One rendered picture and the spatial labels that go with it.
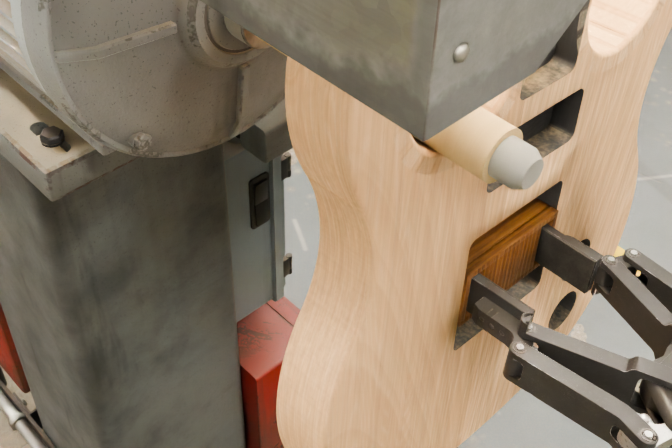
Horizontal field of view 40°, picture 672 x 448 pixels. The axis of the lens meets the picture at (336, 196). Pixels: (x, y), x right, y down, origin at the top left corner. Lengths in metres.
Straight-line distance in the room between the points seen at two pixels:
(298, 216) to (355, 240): 1.75
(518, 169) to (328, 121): 0.10
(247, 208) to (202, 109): 0.42
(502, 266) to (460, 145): 0.17
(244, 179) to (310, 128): 0.56
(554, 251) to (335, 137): 0.26
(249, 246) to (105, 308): 0.22
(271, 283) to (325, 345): 0.61
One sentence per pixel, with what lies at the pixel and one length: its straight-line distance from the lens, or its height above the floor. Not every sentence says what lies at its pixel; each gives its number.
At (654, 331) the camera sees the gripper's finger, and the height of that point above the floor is 1.10.
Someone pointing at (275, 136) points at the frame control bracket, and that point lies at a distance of 0.83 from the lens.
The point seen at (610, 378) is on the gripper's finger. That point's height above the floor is 1.10.
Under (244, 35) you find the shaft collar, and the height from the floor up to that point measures 1.25.
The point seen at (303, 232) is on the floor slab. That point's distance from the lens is 2.20.
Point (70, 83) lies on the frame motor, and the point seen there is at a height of 1.23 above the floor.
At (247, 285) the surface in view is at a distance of 1.12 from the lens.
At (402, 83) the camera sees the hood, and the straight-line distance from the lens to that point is 0.25.
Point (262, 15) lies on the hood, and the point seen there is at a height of 1.40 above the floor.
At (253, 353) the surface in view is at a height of 0.62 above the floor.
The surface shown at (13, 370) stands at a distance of 1.25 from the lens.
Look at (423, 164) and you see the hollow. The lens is 0.48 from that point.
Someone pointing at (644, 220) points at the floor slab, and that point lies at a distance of 2.38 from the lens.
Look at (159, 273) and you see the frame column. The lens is 0.94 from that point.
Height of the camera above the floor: 1.55
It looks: 42 degrees down
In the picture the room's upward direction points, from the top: 2 degrees clockwise
